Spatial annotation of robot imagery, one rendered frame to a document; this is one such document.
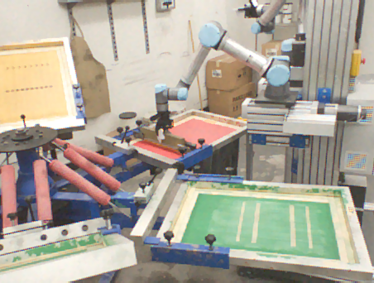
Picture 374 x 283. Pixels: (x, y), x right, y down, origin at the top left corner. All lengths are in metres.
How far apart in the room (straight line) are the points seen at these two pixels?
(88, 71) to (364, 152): 2.90
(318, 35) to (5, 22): 2.71
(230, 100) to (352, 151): 3.32
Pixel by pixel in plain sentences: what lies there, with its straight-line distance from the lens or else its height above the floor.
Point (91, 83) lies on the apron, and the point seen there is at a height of 0.92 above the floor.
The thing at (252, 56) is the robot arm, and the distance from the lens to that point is 2.22.
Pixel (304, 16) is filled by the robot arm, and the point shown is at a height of 1.63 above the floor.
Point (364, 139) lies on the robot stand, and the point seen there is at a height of 0.99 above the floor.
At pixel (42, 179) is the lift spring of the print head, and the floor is 1.21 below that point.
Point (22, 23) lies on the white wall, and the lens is 4.16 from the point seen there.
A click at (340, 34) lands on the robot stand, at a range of 2.48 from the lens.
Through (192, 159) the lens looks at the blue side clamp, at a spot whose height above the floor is 0.98.
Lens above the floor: 1.96
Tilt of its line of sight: 24 degrees down
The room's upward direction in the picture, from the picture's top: 3 degrees counter-clockwise
